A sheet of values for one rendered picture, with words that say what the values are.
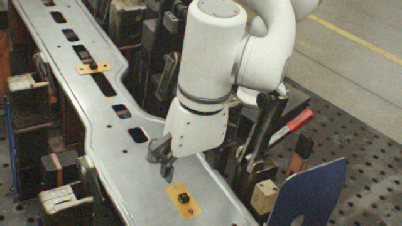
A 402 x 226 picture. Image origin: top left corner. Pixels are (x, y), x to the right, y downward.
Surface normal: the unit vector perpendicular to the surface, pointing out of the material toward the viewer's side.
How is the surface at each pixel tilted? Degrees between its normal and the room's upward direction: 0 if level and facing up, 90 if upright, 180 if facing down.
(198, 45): 91
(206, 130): 92
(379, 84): 0
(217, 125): 91
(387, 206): 0
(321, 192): 90
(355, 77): 0
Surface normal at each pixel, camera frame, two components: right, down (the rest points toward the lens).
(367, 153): 0.15, -0.78
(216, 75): -0.11, 0.69
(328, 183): 0.50, 0.58
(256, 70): -0.22, 0.29
